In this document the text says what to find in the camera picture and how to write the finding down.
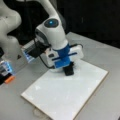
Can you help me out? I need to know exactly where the white whiteboard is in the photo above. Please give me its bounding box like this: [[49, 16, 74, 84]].
[[21, 60, 108, 120]]

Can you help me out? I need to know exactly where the orange small object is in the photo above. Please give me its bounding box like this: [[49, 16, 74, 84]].
[[4, 76, 15, 84]]

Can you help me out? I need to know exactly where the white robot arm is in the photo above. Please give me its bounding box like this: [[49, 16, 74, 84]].
[[0, 0, 72, 68]]

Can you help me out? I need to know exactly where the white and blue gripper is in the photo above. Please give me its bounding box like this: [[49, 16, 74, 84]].
[[45, 44, 82, 69]]

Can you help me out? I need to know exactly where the black whiteboard eraser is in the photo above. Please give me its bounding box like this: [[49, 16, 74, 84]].
[[63, 65, 74, 76]]

